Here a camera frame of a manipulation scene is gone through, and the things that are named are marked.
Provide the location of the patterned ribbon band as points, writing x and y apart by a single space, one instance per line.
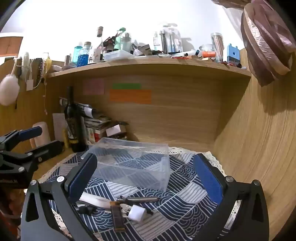
39 69

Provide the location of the stack of books and magazines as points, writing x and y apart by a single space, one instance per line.
94 125

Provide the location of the white fluffy brush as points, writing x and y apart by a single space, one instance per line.
25 60

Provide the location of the metal pen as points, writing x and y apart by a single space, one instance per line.
141 199

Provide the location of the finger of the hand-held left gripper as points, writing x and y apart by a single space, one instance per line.
31 133
48 149

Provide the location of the clear plastic storage box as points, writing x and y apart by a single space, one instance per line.
129 162

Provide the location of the white paper note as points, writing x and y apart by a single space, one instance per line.
59 125

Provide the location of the white shoehorn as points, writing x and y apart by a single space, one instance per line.
97 200

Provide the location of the small dark-capped spray bottle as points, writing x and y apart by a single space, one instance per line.
137 50

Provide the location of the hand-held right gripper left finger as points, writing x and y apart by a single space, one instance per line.
82 177

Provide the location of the small cardboard tube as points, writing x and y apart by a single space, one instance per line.
68 60

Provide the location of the white charger plug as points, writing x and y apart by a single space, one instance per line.
137 213

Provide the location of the black clip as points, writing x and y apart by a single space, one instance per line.
86 209

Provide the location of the dark wine bottle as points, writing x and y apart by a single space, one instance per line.
74 129

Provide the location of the round glass jar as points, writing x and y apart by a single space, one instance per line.
207 48

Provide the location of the toothbrush pack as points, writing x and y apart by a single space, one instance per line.
168 39

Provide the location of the pink sticky note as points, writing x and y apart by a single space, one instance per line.
93 87

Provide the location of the green sticky note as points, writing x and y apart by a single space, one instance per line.
126 86

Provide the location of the wooden shelf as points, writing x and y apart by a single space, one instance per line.
148 66

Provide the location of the white printed mug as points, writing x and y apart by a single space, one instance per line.
94 56

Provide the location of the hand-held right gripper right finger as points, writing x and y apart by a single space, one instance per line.
208 179

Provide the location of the green pump bottle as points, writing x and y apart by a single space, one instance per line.
118 42

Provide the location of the orange cap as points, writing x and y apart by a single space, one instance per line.
208 54

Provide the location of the brown plastic hanging bag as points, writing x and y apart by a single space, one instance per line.
263 41

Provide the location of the glass bottle with blue liquid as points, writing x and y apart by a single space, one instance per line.
83 59

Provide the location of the tall clear jar with sticks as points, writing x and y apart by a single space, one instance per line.
217 45

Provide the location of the orange sticky note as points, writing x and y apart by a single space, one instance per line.
130 96

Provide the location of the teal clear bottle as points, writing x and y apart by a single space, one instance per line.
76 55

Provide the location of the wooden cabinet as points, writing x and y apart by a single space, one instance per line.
10 46

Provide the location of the beige mug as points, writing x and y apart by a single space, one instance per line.
42 139

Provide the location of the white fluffy pompom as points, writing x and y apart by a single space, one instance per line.
9 90

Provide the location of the blue wave-patterned table cloth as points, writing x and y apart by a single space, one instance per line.
175 208

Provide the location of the clear lidded food container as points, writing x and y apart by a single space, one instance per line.
119 55

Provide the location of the cork-topped thin bottle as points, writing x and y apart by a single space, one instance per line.
100 32

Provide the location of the small white cardboard box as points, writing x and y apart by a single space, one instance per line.
114 131

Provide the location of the blue box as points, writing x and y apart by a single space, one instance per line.
233 53

